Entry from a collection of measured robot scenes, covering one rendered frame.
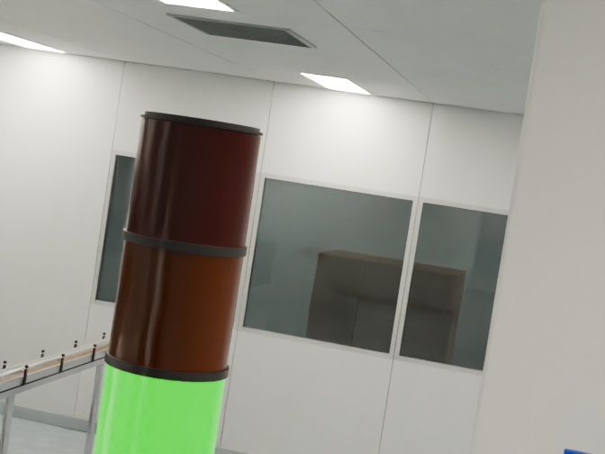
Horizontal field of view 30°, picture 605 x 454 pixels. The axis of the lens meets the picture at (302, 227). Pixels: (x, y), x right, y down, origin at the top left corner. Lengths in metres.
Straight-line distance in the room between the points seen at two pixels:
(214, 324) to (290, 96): 8.19
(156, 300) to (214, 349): 0.03
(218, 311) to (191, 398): 0.04
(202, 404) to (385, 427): 8.17
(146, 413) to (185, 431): 0.02
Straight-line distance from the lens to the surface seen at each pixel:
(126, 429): 0.45
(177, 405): 0.45
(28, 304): 9.36
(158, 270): 0.44
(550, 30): 1.86
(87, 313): 9.15
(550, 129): 1.85
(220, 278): 0.44
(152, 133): 0.44
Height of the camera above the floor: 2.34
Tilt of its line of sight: 3 degrees down
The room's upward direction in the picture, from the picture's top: 9 degrees clockwise
